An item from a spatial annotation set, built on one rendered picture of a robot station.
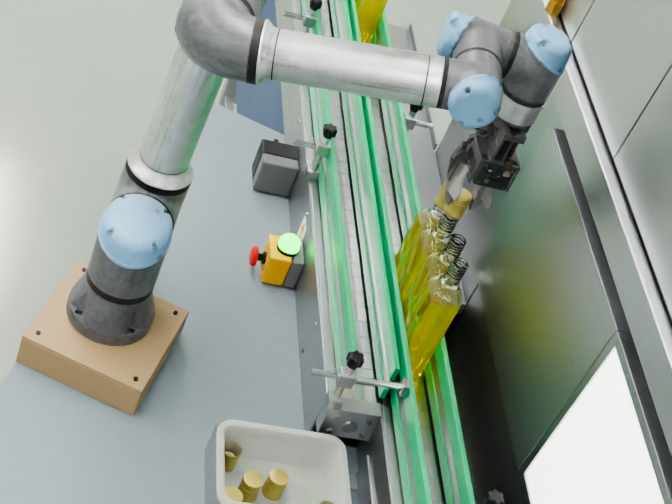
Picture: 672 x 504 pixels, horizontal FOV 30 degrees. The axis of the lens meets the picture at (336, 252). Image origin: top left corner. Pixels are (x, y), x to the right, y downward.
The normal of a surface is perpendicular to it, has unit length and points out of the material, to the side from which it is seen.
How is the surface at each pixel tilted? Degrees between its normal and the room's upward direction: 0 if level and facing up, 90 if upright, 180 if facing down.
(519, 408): 90
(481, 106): 90
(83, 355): 1
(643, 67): 90
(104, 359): 1
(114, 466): 0
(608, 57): 90
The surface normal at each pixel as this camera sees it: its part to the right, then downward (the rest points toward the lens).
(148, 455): 0.32, -0.70
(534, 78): -0.11, 0.64
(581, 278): -0.94, -0.18
